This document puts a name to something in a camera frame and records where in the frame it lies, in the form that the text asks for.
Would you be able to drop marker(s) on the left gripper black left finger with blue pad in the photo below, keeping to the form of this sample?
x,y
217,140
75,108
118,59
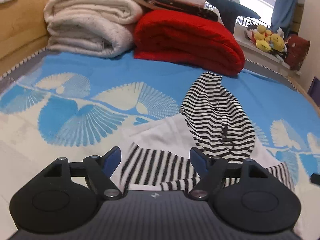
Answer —
x,y
99,171

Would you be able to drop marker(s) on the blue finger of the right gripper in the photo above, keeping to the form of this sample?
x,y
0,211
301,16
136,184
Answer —
x,y
315,179

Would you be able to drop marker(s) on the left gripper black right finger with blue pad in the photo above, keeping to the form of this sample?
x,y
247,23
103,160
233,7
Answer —
x,y
211,171

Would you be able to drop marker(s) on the striped white child's shirt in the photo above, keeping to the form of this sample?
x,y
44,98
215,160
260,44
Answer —
x,y
156,155

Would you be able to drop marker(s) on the blue and cream bedspread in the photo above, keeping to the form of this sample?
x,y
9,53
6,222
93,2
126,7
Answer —
x,y
74,105

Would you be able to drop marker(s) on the purple box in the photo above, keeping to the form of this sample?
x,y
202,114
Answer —
x,y
314,90

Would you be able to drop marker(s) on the dark red bag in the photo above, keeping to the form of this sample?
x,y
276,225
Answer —
x,y
297,50

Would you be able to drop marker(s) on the folded red blanket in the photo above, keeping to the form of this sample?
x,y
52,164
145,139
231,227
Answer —
x,y
177,37

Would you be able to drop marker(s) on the yellow plush toys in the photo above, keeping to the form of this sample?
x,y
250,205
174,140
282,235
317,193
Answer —
x,y
267,41

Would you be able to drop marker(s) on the folded cream blanket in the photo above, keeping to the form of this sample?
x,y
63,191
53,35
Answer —
x,y
101,28

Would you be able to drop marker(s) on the wooden headboard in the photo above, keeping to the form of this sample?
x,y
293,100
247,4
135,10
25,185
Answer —
x,y
23,31

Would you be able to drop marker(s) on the dark teal shark plush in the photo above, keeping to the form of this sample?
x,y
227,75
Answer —
x,y
230,10

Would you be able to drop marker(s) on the blue curtain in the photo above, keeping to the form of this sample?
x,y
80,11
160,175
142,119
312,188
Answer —
x,y
282,15

